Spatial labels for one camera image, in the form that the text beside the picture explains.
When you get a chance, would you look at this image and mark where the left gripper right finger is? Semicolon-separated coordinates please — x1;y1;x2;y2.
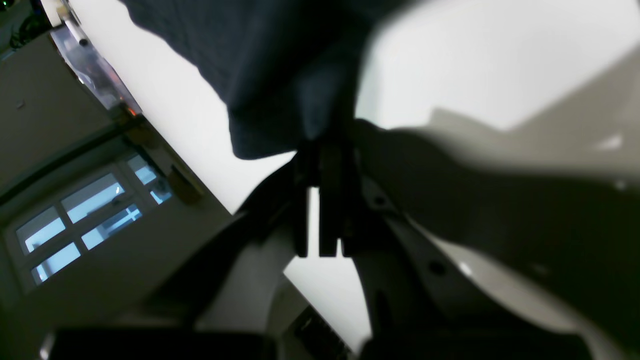
320;120;639;360

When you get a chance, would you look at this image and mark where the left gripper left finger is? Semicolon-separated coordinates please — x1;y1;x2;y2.
145;150;318;331

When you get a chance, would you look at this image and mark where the black T-shirt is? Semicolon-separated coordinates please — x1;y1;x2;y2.
123;0;409;160

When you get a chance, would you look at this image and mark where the orange-edged circuit board case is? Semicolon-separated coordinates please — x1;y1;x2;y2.
50;23;142;117

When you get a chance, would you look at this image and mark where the window with white frame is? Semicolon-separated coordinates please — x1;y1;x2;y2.
4;153;174;293

